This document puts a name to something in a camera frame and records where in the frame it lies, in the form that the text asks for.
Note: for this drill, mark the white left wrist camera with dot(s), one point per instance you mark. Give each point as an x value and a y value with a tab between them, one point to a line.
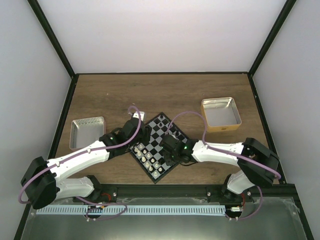
139	115

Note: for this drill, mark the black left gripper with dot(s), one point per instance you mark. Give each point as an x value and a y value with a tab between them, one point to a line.
146	139

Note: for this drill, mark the silver pink tin lid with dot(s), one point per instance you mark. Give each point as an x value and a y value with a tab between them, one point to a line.
85	131

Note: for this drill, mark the gold metal tin box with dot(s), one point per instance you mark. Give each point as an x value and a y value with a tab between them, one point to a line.
221	114

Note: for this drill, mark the black white chess board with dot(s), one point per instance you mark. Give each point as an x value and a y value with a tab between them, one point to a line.
152	150

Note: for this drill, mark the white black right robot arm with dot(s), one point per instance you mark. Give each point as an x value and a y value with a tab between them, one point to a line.
257	164

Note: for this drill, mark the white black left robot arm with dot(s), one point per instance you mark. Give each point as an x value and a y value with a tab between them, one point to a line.
47	180

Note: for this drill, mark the black aluminium frame rail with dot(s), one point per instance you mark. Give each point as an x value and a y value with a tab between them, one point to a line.
211	192

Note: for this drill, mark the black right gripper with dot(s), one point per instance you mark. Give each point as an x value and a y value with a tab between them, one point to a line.
168	161

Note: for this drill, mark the light blue cable duct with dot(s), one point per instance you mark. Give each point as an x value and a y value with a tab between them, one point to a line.
135	210

